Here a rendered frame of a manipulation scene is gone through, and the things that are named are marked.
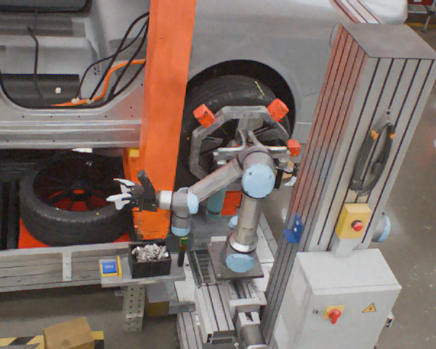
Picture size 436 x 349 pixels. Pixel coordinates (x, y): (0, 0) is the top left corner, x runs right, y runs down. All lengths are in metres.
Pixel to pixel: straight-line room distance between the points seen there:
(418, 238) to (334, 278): 2.42
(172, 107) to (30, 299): 1.50
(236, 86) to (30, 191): 1.29
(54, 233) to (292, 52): 1.64
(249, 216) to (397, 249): 2.19
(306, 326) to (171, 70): 1.20
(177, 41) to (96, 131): 0.99
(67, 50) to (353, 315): 2.58
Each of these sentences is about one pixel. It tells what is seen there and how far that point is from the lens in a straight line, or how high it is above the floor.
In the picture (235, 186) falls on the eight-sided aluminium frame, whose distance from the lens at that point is 3.53.
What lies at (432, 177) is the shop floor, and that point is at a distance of 5.31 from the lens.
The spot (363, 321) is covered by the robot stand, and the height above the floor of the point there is 1.06.
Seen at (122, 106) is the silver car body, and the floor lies 1.01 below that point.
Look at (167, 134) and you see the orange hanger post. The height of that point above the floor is 1.19.
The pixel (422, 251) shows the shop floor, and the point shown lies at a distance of 4.51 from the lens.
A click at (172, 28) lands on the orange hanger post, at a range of 2.58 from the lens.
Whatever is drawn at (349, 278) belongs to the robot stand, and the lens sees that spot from 2.26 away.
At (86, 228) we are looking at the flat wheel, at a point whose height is 0.44.
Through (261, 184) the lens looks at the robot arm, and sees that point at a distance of 2.25.
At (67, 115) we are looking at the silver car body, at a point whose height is 0.95.
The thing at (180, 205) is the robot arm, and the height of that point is 1.23.
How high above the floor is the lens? 2.75
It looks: 37 degrees down
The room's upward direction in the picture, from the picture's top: 10 degrees clockwise
